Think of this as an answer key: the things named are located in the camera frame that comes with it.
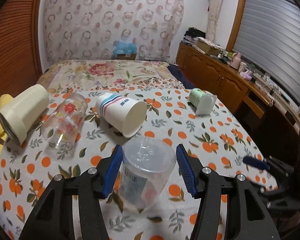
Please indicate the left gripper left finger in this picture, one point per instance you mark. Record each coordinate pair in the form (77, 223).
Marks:
(52, 218)

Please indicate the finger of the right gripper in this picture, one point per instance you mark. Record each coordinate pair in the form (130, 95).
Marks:
(272, 165)
(279, 199)

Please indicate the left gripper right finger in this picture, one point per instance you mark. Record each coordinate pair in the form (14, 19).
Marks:
(246, 216)

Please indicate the clear plastic measuring cup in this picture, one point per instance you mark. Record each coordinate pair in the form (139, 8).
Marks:
(146, 167)

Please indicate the floral glass cup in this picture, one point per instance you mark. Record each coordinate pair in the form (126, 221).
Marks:
(62, 126)

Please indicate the white square green cup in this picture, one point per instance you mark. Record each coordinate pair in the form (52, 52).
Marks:
(202, 100)

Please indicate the cream plastic cup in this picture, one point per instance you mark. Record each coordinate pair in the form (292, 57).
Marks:
(18, 116)

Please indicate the white paper cup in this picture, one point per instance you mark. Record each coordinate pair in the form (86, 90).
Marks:
(123, 113)

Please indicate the wooden sideboard cabinet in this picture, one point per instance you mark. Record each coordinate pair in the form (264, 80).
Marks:
(254, 110)

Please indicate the pink tissue pack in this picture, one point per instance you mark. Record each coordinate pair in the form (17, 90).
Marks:
(247, 75)

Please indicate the pink kettle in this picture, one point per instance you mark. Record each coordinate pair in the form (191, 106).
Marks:
(235, 60)

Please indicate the grey window blind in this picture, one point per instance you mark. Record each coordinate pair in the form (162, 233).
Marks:
(269, 37)

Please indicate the cardboard box on cabinet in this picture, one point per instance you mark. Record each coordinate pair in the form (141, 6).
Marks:
(208, 47)

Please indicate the dark blue blanket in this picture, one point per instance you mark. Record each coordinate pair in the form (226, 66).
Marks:
(177, 73)

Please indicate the floral bed sheet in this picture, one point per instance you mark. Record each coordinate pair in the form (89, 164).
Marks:
(75, 75)

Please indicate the stack of dark clothes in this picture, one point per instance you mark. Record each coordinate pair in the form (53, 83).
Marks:
(192, 35)

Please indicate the brown louvered wardrobe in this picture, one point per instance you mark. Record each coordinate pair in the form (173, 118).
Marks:
(20, 66)

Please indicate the cardboard box blue bag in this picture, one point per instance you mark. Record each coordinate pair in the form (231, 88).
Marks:
(125, 51)

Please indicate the tied beige curtain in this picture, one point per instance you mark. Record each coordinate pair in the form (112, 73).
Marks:
(214, 12)

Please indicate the pink circle lace curtain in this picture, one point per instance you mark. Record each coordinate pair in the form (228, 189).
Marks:
(91, 29)

